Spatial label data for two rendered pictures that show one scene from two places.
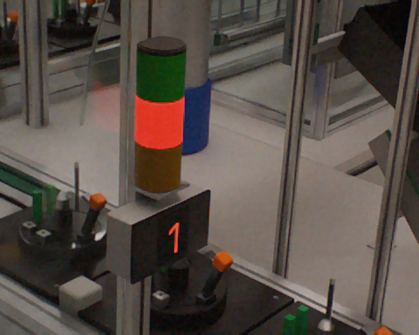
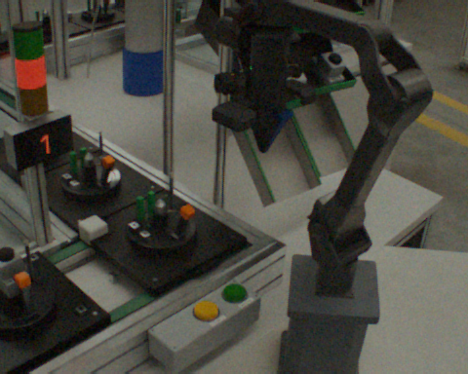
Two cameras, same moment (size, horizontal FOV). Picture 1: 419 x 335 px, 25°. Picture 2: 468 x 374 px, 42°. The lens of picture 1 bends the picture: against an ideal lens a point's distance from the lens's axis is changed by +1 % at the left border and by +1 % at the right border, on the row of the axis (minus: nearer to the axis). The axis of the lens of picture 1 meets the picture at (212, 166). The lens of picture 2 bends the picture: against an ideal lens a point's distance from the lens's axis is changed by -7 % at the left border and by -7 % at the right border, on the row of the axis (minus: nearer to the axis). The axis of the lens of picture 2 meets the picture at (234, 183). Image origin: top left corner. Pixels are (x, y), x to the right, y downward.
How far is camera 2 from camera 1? 0.36 m
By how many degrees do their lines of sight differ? 7
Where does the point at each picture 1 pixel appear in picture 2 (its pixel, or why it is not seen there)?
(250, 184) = (185, 115)
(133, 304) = (32, 185)
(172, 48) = (29, 27)
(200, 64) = (158, 36)
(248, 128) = (199, 78)
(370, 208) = not seen: hidden behind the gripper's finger
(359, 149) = not seen: hidden behind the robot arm
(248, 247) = not seen: hidden behind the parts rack
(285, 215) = (166, 133)
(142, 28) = (16, 16)
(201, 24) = (157, 12)
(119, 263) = (11, 159)
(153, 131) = (23, 78)
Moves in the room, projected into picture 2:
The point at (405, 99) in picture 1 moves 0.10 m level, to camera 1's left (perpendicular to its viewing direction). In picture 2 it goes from (222, 57) to (173, 55)
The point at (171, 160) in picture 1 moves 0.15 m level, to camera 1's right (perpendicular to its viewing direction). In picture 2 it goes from (36, 95) to (121, 99)
